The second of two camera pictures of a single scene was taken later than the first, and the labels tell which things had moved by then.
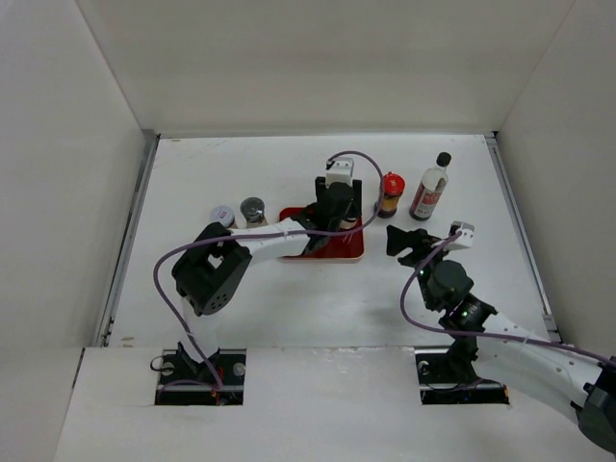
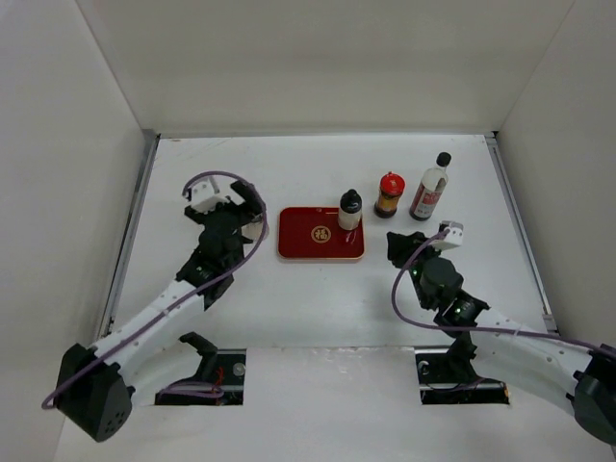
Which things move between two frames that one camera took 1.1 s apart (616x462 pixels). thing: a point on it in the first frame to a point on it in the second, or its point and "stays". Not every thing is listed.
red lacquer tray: x=349 y=245 stays
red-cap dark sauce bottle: x=393 y=187 stays
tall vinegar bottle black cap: x=430 y=189 stays
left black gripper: x=354 y=207 to x=249 y=196
